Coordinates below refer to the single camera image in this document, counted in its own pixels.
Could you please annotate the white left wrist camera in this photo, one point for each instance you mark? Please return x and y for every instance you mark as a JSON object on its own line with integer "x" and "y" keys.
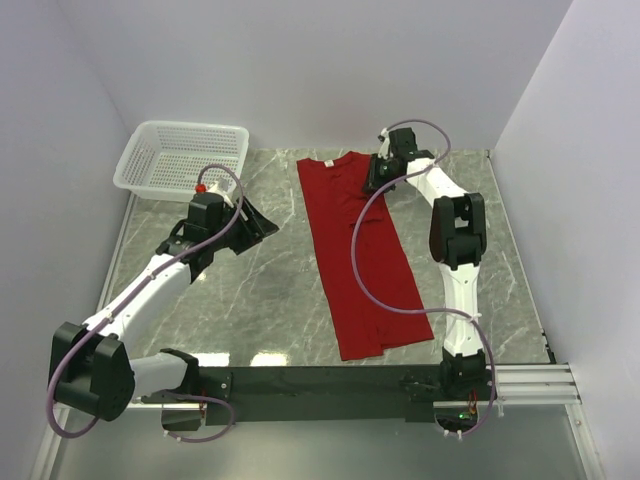
{"x": 219, "y": 187}

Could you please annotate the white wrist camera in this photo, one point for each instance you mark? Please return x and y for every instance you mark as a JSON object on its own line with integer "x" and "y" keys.
{"x": 219, "y": 187}
{"x": 385, "y": 144}

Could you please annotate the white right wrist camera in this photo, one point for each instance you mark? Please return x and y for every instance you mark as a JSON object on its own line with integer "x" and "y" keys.
{"x": 385, "y": 144}

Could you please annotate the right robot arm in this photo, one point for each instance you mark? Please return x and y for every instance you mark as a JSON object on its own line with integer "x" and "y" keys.
{"x": 457, "y": 243}

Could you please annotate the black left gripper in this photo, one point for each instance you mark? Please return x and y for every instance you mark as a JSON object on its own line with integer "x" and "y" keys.
{"x": 252, "y": 235}

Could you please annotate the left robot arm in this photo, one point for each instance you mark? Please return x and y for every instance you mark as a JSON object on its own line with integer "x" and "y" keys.
{"x": 186, "y": 253}

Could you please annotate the white plastic basket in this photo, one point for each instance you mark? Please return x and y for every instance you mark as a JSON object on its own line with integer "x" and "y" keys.
{"x": 165, "y": 160}

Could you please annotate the aluminium frame rail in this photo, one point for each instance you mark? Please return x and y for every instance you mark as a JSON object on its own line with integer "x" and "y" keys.
{"x": 89, "y": 366}

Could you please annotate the red t shirt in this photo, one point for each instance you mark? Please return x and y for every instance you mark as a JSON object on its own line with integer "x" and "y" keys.
{"x": 332, "y": 192}

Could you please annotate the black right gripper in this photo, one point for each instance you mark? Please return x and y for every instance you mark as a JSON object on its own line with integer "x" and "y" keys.
{"x": 372, "y": 182}

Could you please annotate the black base beam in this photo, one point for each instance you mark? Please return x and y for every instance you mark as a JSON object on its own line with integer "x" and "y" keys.
{"x": 374, "y": 392}

